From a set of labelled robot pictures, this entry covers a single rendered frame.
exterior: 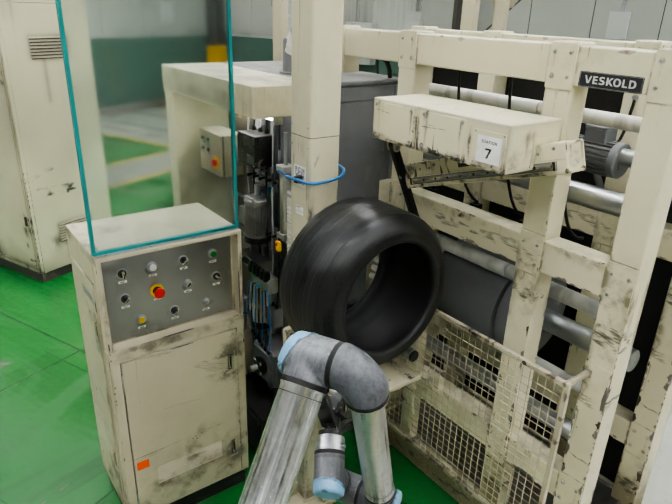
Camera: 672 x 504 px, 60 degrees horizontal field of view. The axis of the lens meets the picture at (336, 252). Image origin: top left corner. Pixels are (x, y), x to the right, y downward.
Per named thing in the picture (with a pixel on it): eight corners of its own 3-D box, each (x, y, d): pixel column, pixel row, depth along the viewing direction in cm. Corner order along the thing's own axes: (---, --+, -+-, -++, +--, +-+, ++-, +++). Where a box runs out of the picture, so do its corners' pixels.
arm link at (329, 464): (318, 500, 171) (307, 494, 163) (320, 456, 178) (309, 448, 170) (349, 500, 169) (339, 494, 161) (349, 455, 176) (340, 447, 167)
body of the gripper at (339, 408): (326, 402, 186) (325, 441, 180) (315, 394, 180) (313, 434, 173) (349, 400, 184) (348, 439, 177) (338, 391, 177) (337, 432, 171)
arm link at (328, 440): (309, 449, 171) (339, 447, 167) (310, 432, 173) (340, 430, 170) (322, 456, 177) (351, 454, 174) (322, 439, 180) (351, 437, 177)
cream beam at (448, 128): (370, 138, 214) (372, 97, 208) (420, 132, 228) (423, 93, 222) (503, 177, 169) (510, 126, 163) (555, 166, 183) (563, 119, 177)
